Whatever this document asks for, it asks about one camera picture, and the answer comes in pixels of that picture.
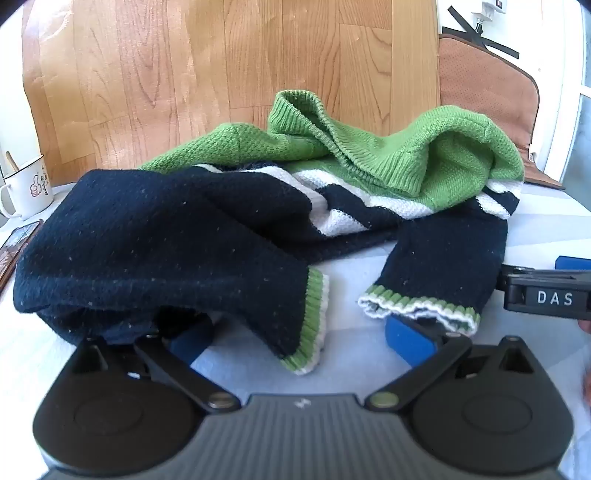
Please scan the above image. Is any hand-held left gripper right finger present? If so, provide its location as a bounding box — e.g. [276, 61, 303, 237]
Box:
[367, 316, 527, 414]

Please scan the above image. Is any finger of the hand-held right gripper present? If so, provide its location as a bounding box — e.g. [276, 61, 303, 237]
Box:
[500, 264, 591, 320]
[555, 255, 591, 272]

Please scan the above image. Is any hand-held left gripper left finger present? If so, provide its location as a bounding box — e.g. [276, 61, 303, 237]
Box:
[79, 316, 243, 414]

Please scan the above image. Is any green and navy knit sweater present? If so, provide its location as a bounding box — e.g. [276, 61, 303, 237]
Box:
[13, 89, 526, 376]

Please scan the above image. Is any light striped tablecloth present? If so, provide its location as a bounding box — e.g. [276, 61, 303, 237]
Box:
[0, 178, 591, 480]

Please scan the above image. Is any brown seat cushion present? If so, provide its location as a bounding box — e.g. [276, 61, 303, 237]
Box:
[437, 33, 567, 190]

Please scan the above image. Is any white printed mug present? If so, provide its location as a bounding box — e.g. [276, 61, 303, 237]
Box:
[0, 154, 54, 220]

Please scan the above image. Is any black strap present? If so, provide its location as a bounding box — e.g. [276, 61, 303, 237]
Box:
[449, 6, 522, 59]

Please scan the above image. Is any white wall plug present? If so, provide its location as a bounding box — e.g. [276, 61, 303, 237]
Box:
[479, 0, 507, 22]

